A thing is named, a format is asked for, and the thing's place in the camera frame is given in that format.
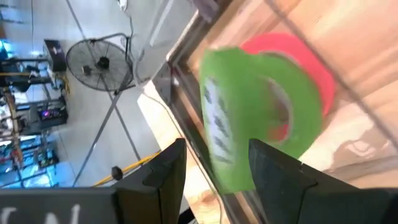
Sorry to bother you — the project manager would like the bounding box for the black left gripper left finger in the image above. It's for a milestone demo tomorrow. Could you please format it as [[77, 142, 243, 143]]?
[[113, 138, 188, 224]]

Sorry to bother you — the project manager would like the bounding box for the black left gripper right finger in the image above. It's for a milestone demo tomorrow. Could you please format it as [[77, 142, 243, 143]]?
[[248, 138, 320, 224]]

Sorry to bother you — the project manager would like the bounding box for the green tape roll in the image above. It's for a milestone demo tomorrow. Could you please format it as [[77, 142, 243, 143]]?
[[198, 46, 323, 195]]

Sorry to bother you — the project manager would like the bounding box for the pink tape roll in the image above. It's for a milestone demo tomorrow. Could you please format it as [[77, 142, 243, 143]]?
[[241, 32, 336, 144]]

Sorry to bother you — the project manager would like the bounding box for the clear plastic bin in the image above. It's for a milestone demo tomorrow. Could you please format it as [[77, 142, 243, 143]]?
[[136, 0, 398, 224]]

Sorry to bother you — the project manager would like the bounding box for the cluttered workbench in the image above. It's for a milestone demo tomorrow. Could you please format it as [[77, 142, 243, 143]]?
[[0, 57, 70, 138]]

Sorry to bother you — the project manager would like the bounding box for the black floor fan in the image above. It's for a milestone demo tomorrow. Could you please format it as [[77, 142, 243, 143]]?
[[65, 32, 142, 188]]

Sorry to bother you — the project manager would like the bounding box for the black speaker box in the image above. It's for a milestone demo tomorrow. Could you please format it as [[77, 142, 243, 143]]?
[[43, 39, 68, 73]]

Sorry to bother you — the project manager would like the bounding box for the yellow floor cable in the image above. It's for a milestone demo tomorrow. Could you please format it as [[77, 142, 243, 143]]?
[[92, 150, 163, 187]]

